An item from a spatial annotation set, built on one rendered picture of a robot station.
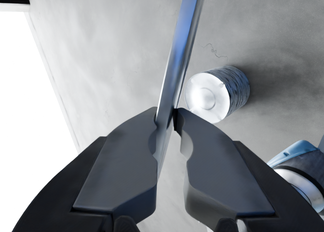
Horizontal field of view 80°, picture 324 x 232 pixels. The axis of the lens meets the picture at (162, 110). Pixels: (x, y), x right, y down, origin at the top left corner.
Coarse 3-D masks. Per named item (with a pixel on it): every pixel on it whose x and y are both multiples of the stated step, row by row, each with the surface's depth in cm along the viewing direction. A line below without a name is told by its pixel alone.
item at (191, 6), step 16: (192, 0) 9; (192, 16) 9; (176, 32) 10; (192, 32) 13; (176, 48) 10; (176, 64) 10; (176, 80) 10; (160, 96) 10; (176, 96) 13; (160, 112) 11; (160, 128) 11; (160, 144) 12; (160, 160) 13
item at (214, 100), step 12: (192, 84) 111; (204, 84) 106; (216, 84) 100; (192, 96) 114; (204, 96) 107; (216, 96) 102; (228, 96) 98; (192, 108) 117; (204, 108) 110; (216, 108) 105; (228, 108) 100; (216, 120) 107
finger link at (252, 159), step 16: (240, 144) 9; (256, 160) 8; (256, 176) 8; (272, 176) 8; (272, 192) 7; (288, 192) 7; (288, 208) 6; (304, 208) 6; (240, 224) 6; (256, 224) 6; (272, 224) 6; (288, 224) 6; (304, 224) 6; (320, 224) 6
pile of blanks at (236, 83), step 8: (200, 72) 109; (208, 72) 104; (216, 72) 104; (224, 72) 106; (232, 72) 108; (240, 72) 113; (224, 80) 100; (232, 80) 104; (240, 80) 108; (232, 88) 101; (240, 88) 105; (248, 88) 112; (232, 96) 99; (240, 96) 106; (248, 96) 115; (232, 104) 101; (240, 104) 111; (232, 112) 113
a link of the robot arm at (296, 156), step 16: (304, 144) 46; (272, 160) 48; (288, 160) 45; (304, 160) 44; (320, 160) 44; (288, 176) 43; (304, 176) 41; (320, 176) 41; (304, 192) 40; (320, 192) 40; (320, 208) 41
